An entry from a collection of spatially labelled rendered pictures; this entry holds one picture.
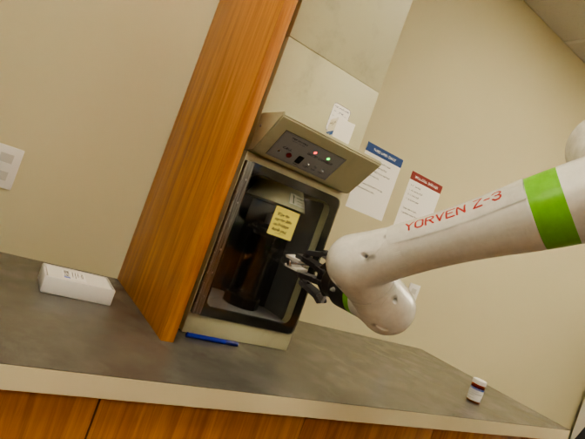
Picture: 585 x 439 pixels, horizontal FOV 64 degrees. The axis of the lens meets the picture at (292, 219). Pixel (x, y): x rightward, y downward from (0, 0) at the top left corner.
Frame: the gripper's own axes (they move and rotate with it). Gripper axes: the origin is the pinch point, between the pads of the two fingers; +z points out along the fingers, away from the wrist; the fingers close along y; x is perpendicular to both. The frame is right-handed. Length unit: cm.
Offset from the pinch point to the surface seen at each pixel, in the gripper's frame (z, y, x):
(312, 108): 5.4, 40.1, -1.5
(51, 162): 48, 16, 55
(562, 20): 40, 112, -157
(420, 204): 48, 16, -92
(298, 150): -1.4, 28.5, 5.2
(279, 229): 4.1, 7.9, 3.9
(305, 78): 5.4, 46.9, 1.9
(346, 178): -0.2, 23.3, -11.8
